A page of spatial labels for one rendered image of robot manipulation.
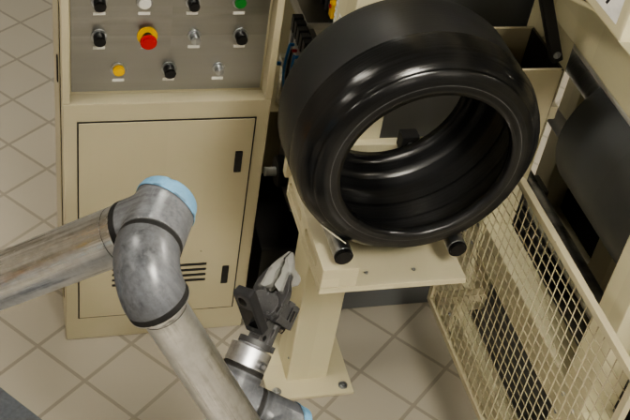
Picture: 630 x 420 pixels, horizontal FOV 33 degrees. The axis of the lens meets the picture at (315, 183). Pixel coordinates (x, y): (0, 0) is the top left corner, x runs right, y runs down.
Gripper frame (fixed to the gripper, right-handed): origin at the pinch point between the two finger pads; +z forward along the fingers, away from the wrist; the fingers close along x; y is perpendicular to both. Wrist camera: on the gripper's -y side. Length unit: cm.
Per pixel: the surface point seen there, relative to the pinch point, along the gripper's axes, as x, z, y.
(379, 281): 2.6, 7.5, 33.2
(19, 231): -155, -7, 59
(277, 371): -58, -16, 94
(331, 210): 3.0, 13.3, 3.7
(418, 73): 21.6, 40.5, -13.5
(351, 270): 0.4, 6.1, 23.7
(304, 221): -17.6, 14.2, 23.3
